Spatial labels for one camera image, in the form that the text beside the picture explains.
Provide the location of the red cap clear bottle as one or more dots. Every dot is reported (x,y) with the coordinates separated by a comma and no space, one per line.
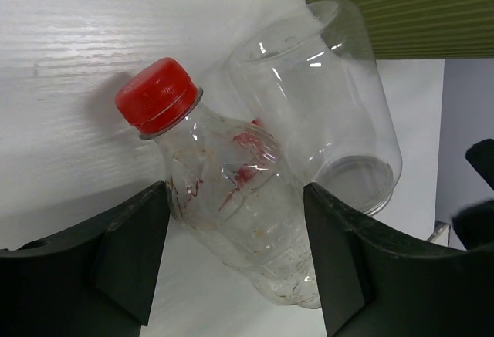
(228,183)

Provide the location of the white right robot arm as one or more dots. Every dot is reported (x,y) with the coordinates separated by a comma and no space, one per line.
(478,198)

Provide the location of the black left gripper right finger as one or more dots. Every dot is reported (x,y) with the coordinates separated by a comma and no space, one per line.
(374,280)

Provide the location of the clear jar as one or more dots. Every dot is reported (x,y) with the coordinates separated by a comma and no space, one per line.
(311,80)

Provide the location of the green mesh waste bin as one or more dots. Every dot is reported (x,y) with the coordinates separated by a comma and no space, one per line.
(429,29)

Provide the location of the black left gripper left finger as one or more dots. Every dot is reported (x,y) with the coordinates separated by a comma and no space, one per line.
(96,278)

